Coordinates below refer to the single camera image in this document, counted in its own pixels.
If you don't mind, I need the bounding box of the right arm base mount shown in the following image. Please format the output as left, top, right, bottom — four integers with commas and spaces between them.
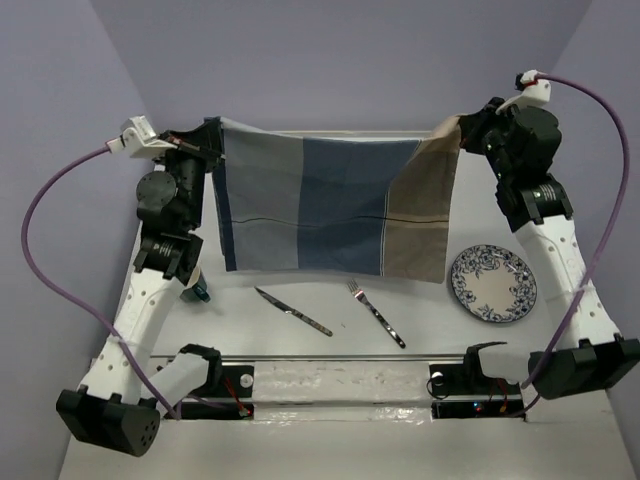
426, 363, 525, 420

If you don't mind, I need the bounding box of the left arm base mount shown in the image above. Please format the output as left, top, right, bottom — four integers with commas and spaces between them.
178, 363, 255, 421

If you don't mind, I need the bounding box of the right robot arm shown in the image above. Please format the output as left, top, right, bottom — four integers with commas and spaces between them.
459, 97, 639, 400

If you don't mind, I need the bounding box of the steel fork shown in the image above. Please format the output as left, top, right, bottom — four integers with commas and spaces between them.
347, 280, 406, 349

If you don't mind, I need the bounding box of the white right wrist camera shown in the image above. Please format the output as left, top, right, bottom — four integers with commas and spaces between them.
497, 70, 551, 113

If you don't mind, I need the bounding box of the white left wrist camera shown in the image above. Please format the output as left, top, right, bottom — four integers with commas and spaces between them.
105, 116, 176, 160

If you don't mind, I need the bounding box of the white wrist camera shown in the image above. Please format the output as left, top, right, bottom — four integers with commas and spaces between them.
105, 116, 176, 160
497, 70, 551, 113

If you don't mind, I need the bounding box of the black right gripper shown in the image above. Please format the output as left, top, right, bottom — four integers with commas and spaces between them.
462, 96, 524, 182

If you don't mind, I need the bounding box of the blue floral plate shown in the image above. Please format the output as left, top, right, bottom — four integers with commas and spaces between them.
450, 244, 538, 324

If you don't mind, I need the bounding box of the dark green mug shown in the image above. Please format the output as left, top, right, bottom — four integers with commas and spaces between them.
180, 266, 211, 303

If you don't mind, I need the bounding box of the white front cover panel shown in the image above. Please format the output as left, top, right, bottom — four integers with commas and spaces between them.
252, 361, 429, 404

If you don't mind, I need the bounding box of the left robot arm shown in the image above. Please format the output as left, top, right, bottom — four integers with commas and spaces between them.
56, 116, 224, 457

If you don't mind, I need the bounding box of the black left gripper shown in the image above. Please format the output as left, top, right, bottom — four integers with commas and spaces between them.
151, 118, 225, 229

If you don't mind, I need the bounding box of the blue beige plaid cloth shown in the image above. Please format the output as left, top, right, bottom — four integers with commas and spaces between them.
213, 117, 461, 283

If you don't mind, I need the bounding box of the steel table knife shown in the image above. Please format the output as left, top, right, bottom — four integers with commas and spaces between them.
254, 287, 333, 337

